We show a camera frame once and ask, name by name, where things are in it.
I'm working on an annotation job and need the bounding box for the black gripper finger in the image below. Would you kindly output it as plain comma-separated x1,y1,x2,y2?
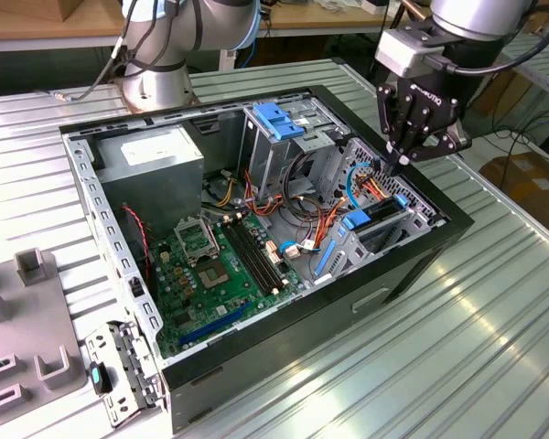
376,84,421,176
400,108,474,167

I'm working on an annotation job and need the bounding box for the orange red power wire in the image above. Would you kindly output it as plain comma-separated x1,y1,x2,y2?
354,173,395,203

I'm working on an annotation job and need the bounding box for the hard disk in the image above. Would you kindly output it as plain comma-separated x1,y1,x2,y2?
313,194,417,280

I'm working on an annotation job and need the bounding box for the grey disk bay cage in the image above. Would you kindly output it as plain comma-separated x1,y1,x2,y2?
308,136,447,287

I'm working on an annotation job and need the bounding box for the metal slat side table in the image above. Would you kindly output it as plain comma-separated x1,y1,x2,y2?
466,34,549,134

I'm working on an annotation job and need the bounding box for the blue plastic drive latch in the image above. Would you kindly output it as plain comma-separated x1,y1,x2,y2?
252,102,306,143

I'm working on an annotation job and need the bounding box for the grey optical drive cage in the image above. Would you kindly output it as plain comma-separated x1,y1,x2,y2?
240,98,349,202

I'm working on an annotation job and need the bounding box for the wooden desk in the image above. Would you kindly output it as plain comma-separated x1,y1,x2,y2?
0,0,434,91

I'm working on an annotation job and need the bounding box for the black RAM slot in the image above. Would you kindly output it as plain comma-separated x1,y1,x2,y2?
223,222,269,297
241,218,287,289
230,221,275,294
235,219,281,292

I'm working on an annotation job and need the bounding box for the metal socket cover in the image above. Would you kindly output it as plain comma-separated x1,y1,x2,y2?
173,214,221,267

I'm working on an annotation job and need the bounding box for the black open PC case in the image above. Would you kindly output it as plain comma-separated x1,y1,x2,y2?
58,84,476,435

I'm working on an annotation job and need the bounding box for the green motherboard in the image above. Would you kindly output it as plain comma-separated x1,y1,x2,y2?
148,212,312,360

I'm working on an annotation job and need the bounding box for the CPU socket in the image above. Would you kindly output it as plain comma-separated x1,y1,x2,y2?
196,258,232,292

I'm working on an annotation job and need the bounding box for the grey power supply unit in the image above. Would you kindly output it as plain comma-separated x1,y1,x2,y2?
93,125,206,234

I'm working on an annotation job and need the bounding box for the blue expansion slot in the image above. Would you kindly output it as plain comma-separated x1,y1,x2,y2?
178,304,248,347

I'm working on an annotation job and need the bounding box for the black case fan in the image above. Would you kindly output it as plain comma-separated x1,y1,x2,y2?
117,203,159,303

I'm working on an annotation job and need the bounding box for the small brown cardboard box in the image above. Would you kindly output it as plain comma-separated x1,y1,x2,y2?
57,0,124,23

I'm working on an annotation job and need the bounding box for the black dongle teal label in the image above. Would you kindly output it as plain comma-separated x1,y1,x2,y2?
87,360,113,397

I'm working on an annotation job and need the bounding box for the grey parts rack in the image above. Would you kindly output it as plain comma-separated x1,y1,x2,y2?
0,246,91,422

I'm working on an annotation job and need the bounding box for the black camera cable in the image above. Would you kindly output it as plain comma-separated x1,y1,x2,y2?
423,8,549,78

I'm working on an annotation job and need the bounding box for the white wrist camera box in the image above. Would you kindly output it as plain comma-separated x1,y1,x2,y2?
373,22,466,79

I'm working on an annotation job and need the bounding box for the blue data wire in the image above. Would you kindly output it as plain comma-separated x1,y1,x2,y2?
346,157,382,210

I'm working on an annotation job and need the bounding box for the orange wire bundle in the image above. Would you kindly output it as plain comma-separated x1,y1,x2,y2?
244,168,287,221
318,196,349,255

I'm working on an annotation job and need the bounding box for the black wire loop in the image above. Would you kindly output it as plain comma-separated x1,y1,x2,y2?
281,150,330,230

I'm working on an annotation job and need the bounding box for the white plug blue wire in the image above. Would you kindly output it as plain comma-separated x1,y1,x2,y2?
277,240,324,261

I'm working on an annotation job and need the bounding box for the yellow black wire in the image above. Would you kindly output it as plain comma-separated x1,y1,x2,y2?
208,176,239,209

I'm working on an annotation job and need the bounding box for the red black twisted wire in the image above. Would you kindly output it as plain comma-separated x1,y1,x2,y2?
121,204,152,280

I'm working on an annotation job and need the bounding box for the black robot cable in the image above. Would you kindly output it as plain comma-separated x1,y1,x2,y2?
36,0,168,102

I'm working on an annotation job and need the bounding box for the metal card retention bracket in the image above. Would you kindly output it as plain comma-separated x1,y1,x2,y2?
84,319,166,429

